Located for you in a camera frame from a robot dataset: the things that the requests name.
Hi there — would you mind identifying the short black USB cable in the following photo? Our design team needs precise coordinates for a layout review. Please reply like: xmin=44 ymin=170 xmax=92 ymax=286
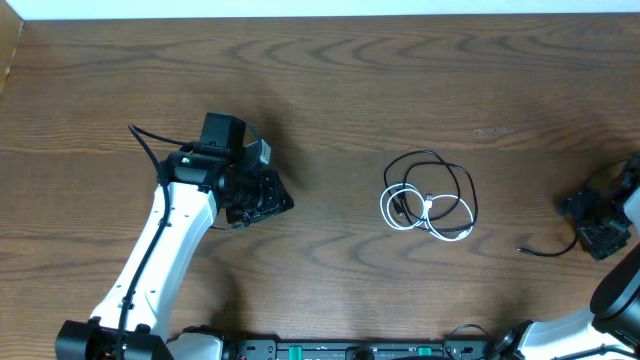
xmin=383 ymin=149 xmax=462 ymax=224

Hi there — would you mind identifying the long black USB cable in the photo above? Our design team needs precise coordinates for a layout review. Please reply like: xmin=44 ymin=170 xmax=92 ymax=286
xmin=389 ymin=160 xmax=480 ymax=234

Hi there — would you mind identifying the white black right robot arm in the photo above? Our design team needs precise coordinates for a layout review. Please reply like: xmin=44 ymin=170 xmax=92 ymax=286
xmin=486 ymin=153 xmax=639 ymax=360

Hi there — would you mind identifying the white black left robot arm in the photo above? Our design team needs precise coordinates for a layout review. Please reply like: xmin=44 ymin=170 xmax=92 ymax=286
xmin=55 ymin=113 xmax=294 ymax=359

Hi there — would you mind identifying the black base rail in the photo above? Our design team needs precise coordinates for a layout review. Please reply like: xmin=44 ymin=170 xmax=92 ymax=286
xmin=169 ymin=324 xmax=506 ymax=360

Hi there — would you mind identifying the white USB cable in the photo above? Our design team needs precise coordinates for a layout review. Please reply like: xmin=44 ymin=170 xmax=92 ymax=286
xmin=379 ymin=182 xmax=475 ymax=243

